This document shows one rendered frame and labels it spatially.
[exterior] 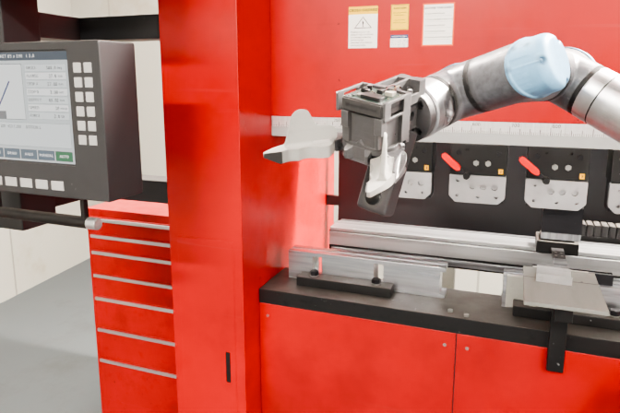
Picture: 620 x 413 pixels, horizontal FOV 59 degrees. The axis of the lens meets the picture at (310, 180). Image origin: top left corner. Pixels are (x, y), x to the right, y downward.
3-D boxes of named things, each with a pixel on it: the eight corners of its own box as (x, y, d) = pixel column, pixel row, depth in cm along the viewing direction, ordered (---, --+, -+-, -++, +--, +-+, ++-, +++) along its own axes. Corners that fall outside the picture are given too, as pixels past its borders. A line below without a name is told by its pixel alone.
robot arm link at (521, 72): (576, 31, 71) (499, 58, 79) (536, 26, 64) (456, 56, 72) (589, 89, 71) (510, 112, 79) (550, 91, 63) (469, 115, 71)
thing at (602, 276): (531, 277, 153) (532, 266, 152) (531, 273, 156) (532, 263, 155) (612, 286, 146) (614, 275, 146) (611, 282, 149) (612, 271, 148)
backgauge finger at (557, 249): (537, 267, 156) (538, 251, 155) (534, 241, 180) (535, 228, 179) (583, 272, 152) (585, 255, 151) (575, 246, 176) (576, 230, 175)
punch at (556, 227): (541, 239, 151) (542, 206, 149) (540, 237, 153) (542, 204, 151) (580, 242, 147) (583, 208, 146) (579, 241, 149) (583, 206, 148)
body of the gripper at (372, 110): (329, 92, 63) (389, 70, 71) (330, 159, 67) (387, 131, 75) (384, 106, 59) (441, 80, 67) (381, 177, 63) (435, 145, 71)
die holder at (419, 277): (288, 277, 179) (288, 249, 177) (295, 271, 184) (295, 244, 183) (444, 299, 162) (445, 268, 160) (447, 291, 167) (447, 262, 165)
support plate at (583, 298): (523, 304, 129) (523, 300, 129) (522, 268, 153) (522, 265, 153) (609, 316, 123) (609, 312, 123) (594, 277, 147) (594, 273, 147)
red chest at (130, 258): (101, 430, 239) (83, 207, 221) (169, 372, 286) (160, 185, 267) (199, 456, 222) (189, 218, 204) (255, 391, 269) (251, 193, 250)
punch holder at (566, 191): (523, 206, 148) (528, 146, 145) (523, 200, 155) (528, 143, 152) (585, 211, 142) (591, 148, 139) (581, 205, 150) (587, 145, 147)
